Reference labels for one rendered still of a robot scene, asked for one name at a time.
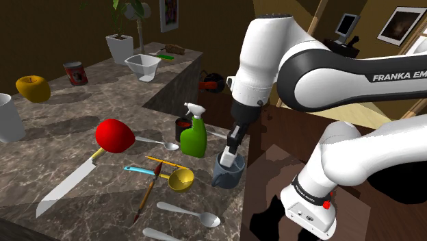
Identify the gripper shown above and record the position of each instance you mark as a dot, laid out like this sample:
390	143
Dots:
245	113

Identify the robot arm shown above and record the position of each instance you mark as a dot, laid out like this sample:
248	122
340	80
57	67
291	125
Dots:
267	50

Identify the grey mug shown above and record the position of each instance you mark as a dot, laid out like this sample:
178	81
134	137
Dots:
230	178

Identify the green spray bottle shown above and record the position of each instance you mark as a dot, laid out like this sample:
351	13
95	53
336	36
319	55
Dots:
194	141

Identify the black cup with red filling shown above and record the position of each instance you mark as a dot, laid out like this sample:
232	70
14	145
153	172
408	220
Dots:
180	130

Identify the red and black appliance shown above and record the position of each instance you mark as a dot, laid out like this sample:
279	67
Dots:
211	83

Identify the silver spoon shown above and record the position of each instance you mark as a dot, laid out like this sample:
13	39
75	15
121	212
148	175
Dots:
206	219
170	146
156	234

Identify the yellow pencil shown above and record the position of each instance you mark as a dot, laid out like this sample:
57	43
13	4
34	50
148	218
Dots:
165	162

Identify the brown paintbrush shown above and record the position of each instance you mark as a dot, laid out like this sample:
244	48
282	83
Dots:
148	192

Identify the green sponge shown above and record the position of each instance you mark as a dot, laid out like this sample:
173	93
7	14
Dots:
166	57

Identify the brown bread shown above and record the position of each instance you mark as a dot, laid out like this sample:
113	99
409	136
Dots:
175	49

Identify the white measuring jug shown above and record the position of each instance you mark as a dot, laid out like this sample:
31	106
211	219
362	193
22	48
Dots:
143	66

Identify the red egg-shaped ball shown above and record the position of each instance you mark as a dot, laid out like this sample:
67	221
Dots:
113	136

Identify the dark desk with monitor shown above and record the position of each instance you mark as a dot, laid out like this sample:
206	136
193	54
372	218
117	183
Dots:
345	46

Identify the green plant in white pot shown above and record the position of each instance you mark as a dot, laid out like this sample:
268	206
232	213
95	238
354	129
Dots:
119	48

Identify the red can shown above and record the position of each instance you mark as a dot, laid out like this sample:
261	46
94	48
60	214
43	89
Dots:
76	74

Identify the yellow apple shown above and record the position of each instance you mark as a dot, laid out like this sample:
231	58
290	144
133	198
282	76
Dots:
33	88

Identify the white cup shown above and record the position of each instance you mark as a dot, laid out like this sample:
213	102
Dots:
9	120

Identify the wall picture with white frame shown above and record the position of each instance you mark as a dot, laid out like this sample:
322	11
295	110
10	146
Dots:
169	15

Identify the large white-framed wall picture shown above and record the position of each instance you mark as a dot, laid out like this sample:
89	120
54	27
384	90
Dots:
400	26

